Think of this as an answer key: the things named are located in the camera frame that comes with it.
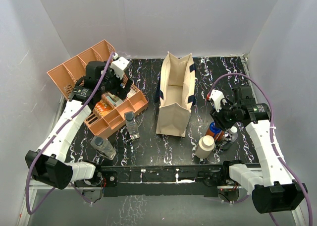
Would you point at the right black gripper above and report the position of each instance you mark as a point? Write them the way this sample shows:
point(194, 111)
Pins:
point(217, 118)

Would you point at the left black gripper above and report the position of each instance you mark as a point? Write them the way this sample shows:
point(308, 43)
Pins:
point(121, 92)

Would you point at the orange bottle blue cap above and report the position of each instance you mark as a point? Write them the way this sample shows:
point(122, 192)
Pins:
point(214, 132)

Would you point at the beige canvas tote bag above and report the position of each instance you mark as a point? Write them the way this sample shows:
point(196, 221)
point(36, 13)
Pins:
point(175, 94)

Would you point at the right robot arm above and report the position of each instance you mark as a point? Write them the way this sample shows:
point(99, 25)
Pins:
point(276, 189)

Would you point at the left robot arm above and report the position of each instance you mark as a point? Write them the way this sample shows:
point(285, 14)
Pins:
point(47, 164)

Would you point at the white label box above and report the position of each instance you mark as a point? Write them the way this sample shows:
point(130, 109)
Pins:
point(133, 91)

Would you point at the orange snack packet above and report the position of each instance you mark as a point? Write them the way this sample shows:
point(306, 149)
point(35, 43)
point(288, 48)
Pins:
point(103, 108)

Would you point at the cream cylindrical bottle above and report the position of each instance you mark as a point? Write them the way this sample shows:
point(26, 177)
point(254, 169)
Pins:
point(205, 146)

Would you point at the pink plastic desk organizer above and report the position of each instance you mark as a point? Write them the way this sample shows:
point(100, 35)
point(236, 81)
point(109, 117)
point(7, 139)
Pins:
point(89, 62)

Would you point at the upright clear square bottle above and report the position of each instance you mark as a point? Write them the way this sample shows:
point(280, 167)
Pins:
point(131, 125)

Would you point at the tilted clear square bottle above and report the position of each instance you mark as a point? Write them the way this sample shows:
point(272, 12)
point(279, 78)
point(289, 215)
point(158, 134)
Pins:
point(104, 147)

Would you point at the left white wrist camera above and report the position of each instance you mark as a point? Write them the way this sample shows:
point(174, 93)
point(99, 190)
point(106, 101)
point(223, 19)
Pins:
point(119, 65)

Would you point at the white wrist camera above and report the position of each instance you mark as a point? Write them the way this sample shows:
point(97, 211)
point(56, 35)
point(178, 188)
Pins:
point(216, 97)
point(119, 65)

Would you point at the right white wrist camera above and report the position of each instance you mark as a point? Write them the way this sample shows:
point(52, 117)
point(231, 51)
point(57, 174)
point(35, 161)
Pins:
point(216, 97)

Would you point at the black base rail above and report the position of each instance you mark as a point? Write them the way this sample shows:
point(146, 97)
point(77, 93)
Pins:
point(204, 180)

